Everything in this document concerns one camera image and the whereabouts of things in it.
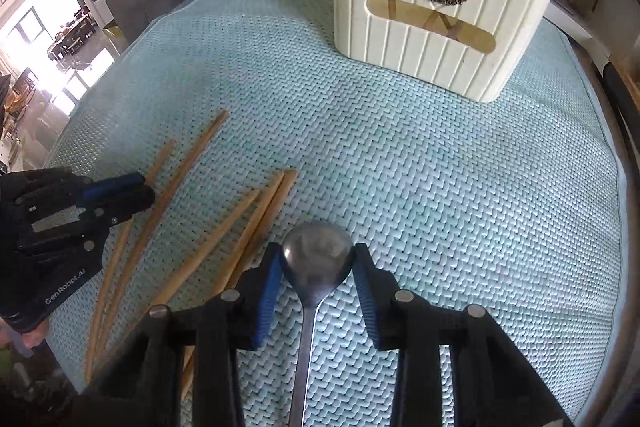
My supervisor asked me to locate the dining table with chairs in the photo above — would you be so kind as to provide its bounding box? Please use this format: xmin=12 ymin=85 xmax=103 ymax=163
xmin=47 ymin=9 xmax=98 ymax=58

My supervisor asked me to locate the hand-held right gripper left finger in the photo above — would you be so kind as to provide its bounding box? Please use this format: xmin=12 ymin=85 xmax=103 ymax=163
xmin=90 ymin=242 xmax=288 ymax=427

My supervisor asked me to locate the yellow green cardboard box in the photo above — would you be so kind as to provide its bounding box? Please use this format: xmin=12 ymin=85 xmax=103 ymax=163
xmin=100 ymin=23 xmax=125 ymax=56

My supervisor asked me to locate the person's left hand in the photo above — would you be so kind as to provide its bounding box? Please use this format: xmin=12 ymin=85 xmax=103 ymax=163
xmin=10 ymin=319 xmax=51 ymax=350

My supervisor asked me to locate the stainless steel spoon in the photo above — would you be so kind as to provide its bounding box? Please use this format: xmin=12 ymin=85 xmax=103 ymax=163
xmin=281 ymin=222 xmax=355 ymax=427

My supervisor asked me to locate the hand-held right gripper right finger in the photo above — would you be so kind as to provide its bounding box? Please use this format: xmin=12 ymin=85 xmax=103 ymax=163
xmin=352 ymin=243 xmax=576 ymax=427

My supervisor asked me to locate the light blue woven mat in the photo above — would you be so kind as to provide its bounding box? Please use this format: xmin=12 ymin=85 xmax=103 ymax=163
xmin=47 ymin=0 xmax=628 ymax=427

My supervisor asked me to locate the wooden chopstick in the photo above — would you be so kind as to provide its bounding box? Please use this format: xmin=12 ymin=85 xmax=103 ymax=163
xmin=95 ymin=109 xmax=230 ymax=360
xmin=212 ymin=172 xmax=285 ymax=295
xmin=82 ymin=139 xmax=178 ymax=383
xmin=227 ymin=169 xmax=299 ymax=288
xmin=145 ymin=189 xmax=262 ymax=315

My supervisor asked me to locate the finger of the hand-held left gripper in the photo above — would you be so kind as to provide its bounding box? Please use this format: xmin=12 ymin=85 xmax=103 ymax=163
xmin=92 ymin=188 xmax=156 ymax=228
xmin=82 ymin=172 xmax=147 ymax=208

